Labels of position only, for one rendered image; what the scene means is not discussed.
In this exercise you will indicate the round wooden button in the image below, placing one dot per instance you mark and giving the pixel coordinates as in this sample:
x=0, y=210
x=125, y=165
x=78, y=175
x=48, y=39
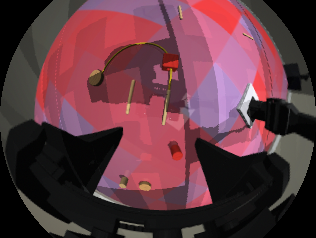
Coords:
x=96, y=78

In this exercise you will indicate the short brown wooden cylinder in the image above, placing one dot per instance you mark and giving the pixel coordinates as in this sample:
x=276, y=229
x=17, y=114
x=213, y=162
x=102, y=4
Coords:
x=123, y=182

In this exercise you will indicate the dark brown wooden disc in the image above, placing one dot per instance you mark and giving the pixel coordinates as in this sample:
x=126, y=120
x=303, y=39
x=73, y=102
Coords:
x=145, y=185

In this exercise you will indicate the dark red cylinder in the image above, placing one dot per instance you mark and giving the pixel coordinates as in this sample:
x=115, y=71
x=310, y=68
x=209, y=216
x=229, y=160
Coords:
x=176, y=152

